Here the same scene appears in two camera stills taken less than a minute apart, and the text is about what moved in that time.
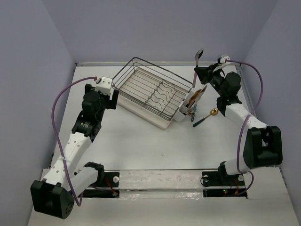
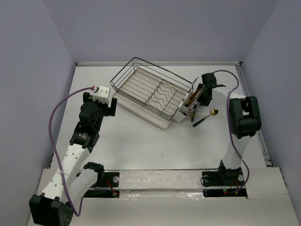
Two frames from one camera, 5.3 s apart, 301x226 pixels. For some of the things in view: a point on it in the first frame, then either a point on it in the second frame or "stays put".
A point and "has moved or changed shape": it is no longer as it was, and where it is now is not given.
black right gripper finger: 204,73 to 205,98
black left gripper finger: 114,97 to 112,110
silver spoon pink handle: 199,53 has moved or changed shape
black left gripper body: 105,102 stays put
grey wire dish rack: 144,85 stays put
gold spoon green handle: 214,111 stays put
